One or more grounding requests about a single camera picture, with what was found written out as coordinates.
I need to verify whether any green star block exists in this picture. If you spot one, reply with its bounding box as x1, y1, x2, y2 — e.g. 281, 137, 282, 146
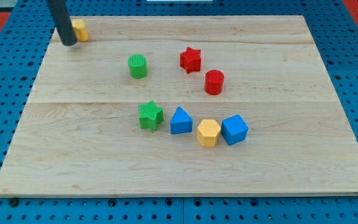
138, 100, 164, 131

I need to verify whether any red star block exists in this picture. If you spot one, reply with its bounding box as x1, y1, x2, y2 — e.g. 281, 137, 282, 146
180, 47, 201, 74

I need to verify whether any blue triangle block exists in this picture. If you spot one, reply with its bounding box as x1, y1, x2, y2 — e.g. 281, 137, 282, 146
170, 107, 193, 134

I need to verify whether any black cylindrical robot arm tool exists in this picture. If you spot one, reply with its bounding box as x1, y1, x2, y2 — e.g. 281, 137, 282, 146
46, 0, 77, 46

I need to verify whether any green cylinder block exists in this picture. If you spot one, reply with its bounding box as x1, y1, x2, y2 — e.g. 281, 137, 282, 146
127, 54, 148, 79

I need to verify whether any red cylinder block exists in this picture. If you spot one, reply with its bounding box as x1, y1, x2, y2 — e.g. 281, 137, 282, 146
204, 70, 225, 95

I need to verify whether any light wooden board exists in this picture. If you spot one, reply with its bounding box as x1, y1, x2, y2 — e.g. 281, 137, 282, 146
0, 16, 358, 198

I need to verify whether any blue cube block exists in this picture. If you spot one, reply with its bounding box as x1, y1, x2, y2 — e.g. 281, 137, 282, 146
221, 114, 249, 146

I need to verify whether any yellow block behind tool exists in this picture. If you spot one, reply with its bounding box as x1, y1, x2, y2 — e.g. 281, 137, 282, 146
71, 19, 89, 42

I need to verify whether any yellow hexagon block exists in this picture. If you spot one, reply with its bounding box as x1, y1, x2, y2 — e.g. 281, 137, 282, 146
196, 119, 221, 147

